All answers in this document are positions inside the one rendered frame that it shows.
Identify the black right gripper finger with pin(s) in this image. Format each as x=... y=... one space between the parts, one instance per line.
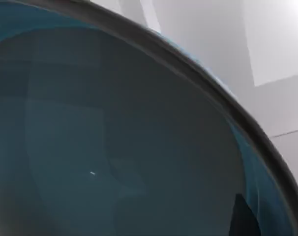
x=243 y=218

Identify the blue bowl with dark rim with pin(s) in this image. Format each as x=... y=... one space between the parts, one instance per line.
x=114 y=123

